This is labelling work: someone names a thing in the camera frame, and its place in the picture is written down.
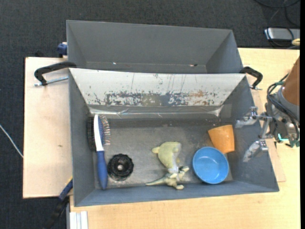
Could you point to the green toy dinosaur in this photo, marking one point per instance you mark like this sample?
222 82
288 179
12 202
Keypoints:
170 180

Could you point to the black round toothed wheel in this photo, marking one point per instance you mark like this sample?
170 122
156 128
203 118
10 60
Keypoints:
120 167

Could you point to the orange cup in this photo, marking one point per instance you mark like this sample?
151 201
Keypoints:
222 138

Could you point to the pale wood flat board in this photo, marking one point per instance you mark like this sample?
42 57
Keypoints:
46 132

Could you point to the blue bowl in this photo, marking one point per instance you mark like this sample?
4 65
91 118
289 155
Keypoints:
210 166

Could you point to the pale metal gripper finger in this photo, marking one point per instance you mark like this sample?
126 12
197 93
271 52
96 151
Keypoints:
253 115
256 149

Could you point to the blue and white hairbrush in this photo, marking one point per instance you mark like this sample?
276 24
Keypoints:
101 151

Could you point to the pale green plush toy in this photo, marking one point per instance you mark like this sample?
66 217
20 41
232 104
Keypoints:
168 154

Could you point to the grey metal bin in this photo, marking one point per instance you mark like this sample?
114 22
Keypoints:
147 132

